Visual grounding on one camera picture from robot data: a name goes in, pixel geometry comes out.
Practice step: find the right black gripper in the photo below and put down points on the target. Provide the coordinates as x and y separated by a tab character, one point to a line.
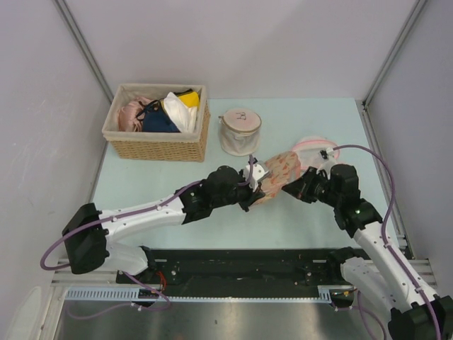
301	187

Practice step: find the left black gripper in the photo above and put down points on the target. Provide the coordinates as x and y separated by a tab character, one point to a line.
250	196

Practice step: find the floral print laundry bag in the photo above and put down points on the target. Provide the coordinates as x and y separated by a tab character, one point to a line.
284	169

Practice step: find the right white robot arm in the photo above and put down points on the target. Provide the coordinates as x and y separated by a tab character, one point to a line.
414	309

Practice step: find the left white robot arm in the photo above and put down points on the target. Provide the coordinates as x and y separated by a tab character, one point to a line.
92	237

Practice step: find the pink trimmed mesh bag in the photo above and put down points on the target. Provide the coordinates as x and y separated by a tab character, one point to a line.
308	148

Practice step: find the round mesh laundry bag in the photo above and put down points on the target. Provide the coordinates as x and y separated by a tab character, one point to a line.
239	131

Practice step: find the white garment in basket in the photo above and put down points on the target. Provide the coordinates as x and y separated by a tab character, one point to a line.
184	117

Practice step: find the woven wicker basket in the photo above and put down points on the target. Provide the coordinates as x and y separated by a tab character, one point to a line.
158	146

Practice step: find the yellow garment in basket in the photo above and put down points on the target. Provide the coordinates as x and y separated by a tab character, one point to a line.
189	98

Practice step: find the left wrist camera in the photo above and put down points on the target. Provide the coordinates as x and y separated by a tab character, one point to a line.
254	174

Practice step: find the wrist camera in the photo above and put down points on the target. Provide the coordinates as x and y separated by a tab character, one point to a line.
328	160
254	174

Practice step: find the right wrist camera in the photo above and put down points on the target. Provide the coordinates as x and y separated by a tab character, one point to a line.
328	160

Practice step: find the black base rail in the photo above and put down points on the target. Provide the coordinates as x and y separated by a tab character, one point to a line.
226	271

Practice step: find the slotted cable duct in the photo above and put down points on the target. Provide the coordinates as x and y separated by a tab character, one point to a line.
135	293

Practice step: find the right aluminium frame post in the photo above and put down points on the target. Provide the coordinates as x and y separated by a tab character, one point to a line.
396	48

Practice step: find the aluminium frame post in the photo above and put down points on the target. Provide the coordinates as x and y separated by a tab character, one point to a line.
396	48
72	25

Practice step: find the left aluminium frame post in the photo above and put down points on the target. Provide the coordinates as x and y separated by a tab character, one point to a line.
72	25

